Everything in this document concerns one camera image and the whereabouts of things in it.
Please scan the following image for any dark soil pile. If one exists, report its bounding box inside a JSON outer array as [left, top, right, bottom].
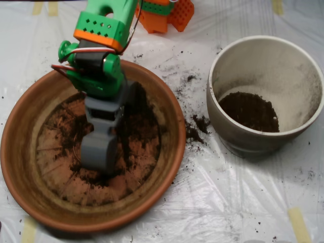
[[45, 82, 163, 189]]

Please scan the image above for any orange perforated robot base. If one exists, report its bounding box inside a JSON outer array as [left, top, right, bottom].
[[135, 0, 195, 33]]

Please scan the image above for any terracotta saucer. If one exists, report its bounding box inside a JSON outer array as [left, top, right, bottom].
[[0, 57, 187, 233]]

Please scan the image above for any white ceramic pot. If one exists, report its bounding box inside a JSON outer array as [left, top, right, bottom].
[[206, 35, 324, 159]]

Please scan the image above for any beige masking tape strip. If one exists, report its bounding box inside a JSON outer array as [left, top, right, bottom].
[[21, 216, 38, 243], [272, 0, 284, 16], [288, 207, 312, 243], [31, 2, 44, 16], [48, 2, 59, 17]]

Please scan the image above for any clear plastic sheet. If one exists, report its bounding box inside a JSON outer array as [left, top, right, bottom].
[[0, 1, 324, 243]]

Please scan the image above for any red white gripper servo cable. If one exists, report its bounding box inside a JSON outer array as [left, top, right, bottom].
[[50, 64, 77, 77]]

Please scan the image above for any red white wrist servo cable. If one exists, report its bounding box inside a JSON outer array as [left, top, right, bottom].
[[58, 0, 142, 64]]

